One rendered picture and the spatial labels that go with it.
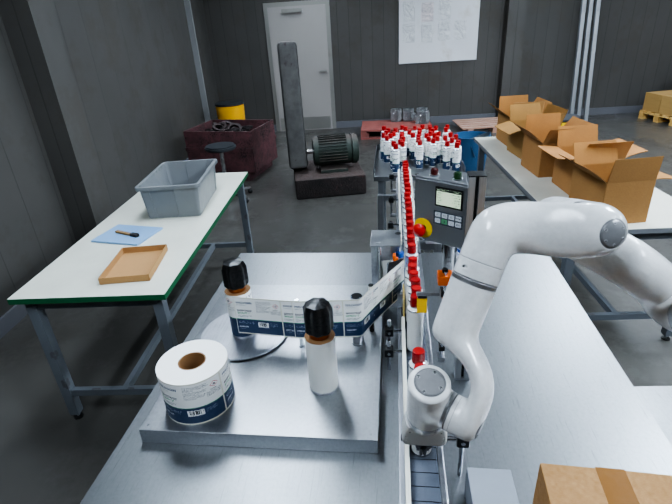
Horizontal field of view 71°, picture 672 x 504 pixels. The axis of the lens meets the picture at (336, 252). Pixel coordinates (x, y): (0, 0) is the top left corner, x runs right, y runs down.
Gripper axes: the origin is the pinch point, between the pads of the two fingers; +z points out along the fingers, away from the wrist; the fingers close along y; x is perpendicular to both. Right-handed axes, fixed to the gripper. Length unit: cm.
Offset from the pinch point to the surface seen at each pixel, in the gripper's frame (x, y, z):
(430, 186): -58, -3, -33
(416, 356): -20.5, 0.9, -6.9
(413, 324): -42.2, 0.5, 9.9
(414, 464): 2.3, 1.9, 5.8
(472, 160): -431, -88, 229
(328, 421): -9.7, 24.9, 10.2
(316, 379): -21.1, 29.2, 7.9
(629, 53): -810, -405, 286
